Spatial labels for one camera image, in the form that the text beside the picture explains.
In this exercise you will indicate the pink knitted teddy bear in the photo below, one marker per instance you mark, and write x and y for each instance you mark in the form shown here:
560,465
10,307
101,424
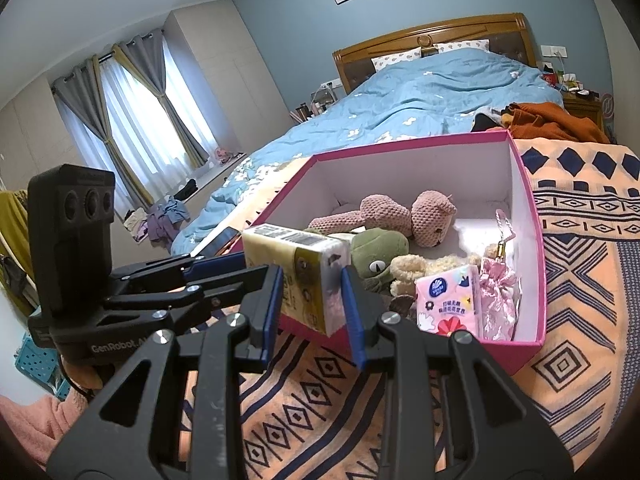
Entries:
430,215

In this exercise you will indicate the pink storage box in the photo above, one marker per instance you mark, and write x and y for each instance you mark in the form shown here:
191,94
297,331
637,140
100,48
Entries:
500,355

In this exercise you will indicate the beige wardrobe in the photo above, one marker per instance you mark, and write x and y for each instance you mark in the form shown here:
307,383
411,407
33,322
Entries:
220,75

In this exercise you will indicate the yellow tissue pack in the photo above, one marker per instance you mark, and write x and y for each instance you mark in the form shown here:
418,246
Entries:
300,280

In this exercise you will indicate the wooden nightstand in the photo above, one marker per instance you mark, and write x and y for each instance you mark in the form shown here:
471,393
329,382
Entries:
582,107

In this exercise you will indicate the black cloth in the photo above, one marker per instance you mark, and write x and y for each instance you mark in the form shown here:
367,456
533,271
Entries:
186,190

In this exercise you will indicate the green plush frog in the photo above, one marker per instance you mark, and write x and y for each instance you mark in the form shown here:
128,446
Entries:
380,255

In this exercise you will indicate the small pink object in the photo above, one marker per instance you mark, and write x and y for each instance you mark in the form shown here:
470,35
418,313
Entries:
222,154

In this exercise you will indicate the brown knitted plush toy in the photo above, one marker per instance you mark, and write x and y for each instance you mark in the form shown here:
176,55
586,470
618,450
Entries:
402,305

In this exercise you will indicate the orange patterned blanket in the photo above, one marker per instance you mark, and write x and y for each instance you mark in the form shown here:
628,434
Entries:
575,310

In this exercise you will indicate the orange brown garment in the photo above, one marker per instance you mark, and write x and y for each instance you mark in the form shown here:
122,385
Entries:
550,120

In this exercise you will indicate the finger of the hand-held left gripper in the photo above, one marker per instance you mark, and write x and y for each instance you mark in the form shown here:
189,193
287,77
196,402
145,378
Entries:
220,292
215,266

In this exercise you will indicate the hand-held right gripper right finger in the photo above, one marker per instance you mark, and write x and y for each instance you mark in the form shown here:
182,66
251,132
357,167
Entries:
352,315

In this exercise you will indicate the wooden bed headboard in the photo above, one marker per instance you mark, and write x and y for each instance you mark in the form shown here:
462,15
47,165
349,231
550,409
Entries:
430,35

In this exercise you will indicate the yellow garment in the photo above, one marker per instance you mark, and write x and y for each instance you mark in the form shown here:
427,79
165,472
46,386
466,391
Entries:
12,215

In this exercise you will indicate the grey curtain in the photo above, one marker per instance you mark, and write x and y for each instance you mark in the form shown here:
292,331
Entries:
80,110
150,65

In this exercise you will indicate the white wall socket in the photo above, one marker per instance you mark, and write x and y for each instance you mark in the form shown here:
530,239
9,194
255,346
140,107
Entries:
554,50
331,83

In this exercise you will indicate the pile of clothes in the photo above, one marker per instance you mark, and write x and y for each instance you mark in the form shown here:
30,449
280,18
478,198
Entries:
160,217

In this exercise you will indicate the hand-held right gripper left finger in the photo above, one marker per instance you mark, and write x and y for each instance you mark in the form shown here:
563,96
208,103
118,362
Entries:
272,310

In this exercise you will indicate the cluttered bedside table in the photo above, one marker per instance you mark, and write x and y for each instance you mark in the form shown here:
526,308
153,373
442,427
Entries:
315,105

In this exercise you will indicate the black grey garment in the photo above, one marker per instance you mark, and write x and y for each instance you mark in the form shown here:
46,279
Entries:
487,120

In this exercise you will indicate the curtain rod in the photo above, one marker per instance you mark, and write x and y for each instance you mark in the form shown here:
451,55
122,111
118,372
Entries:
105,57

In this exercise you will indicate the blue floral duvet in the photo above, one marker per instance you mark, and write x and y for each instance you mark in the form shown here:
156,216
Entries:
425,95

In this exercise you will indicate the pink fluffy cloth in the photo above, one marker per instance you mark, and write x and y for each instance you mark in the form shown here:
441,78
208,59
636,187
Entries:
40,420

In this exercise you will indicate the pink tissue pack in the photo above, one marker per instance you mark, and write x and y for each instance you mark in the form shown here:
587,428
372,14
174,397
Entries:
445,305

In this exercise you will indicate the smartphone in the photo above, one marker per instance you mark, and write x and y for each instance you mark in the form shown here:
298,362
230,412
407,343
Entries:
222,240

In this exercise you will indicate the white patterned pillow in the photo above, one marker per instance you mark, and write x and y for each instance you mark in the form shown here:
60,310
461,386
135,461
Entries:
397,57
462,46

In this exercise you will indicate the white sheer curtain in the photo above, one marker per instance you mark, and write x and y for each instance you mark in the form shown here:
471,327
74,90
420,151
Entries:
135,120

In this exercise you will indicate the blue plastic basket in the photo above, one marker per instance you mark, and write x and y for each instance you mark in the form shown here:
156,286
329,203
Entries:
35,360

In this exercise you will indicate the cream plush rabbit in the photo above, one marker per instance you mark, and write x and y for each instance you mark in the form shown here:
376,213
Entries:
430,265

